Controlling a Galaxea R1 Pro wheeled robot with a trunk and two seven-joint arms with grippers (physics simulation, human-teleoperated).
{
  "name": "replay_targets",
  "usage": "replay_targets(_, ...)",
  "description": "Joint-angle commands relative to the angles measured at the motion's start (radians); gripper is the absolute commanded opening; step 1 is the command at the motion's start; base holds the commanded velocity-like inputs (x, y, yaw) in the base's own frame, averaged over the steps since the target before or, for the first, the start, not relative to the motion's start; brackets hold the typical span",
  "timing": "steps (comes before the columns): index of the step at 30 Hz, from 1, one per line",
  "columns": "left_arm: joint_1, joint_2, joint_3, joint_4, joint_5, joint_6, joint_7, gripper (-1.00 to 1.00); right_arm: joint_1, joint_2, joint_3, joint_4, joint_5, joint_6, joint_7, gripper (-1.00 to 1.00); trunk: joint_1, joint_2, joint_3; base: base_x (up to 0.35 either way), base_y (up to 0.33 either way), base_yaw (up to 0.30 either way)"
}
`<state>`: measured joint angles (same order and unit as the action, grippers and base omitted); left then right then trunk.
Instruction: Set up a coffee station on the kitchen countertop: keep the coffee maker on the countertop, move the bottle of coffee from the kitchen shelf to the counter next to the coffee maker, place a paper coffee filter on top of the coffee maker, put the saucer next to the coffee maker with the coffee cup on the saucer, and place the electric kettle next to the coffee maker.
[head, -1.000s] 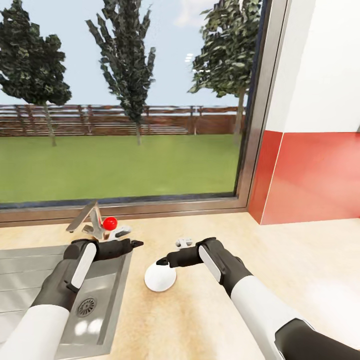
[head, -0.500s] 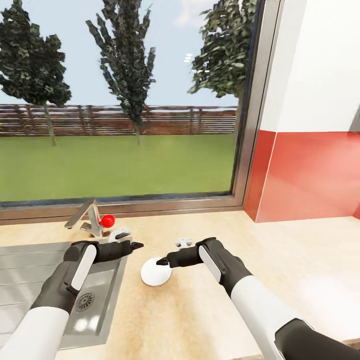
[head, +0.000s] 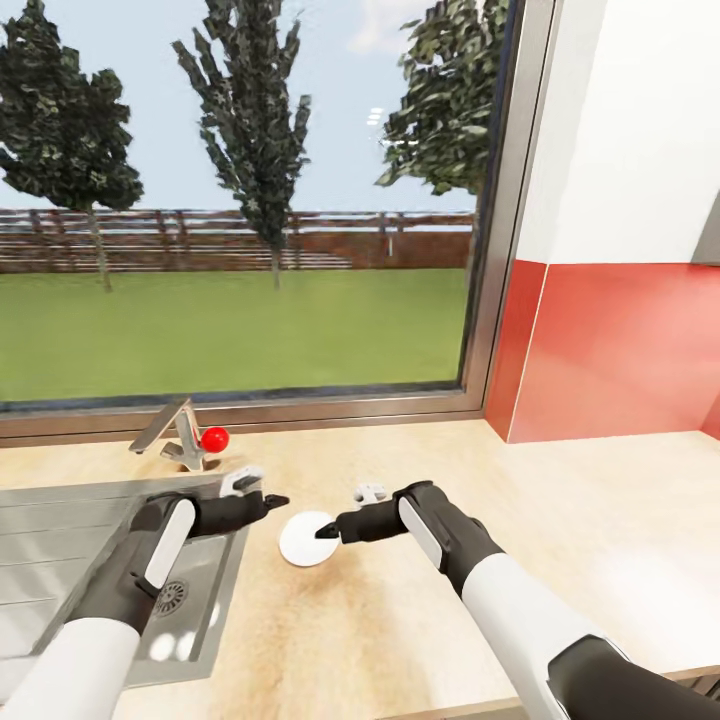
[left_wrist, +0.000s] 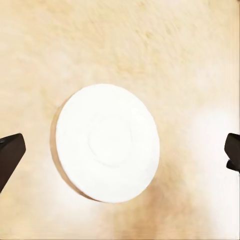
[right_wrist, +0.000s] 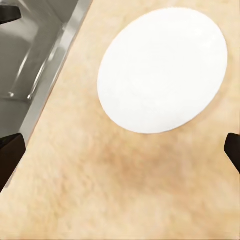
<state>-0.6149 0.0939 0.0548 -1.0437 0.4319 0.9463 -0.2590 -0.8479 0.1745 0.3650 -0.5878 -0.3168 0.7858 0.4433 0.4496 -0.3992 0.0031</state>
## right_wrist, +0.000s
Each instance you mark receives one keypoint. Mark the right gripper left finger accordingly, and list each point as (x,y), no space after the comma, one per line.
(12,149)

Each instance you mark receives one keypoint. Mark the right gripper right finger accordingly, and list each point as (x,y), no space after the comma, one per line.
(232,149)

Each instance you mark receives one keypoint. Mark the drop in sink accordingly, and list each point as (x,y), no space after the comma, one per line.
(33,52)

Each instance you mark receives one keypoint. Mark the saucer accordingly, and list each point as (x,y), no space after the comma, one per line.
(162,70)

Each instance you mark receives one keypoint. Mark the countertop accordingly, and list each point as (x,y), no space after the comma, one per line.
(84,177)

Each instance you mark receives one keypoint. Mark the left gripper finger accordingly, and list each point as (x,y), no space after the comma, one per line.
(9,14)

